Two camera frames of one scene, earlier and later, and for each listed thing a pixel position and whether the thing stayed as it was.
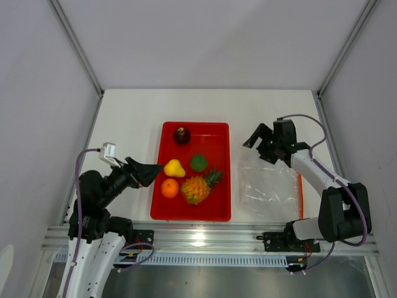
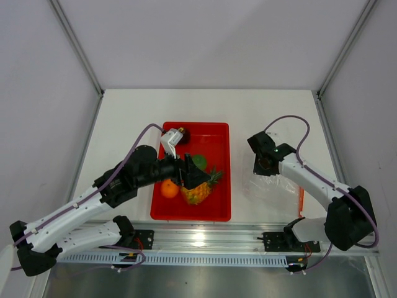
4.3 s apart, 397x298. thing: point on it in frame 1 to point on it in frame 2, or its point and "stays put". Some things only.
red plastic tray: x=210 y=139 stays put
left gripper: x=146 y=173 to x=186 y=173
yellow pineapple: x=196 y=189 stays put
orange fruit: x=170 y=188 stays put
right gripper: x=263 y=131 to x=258 y=171
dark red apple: x=182 y=136 stays put
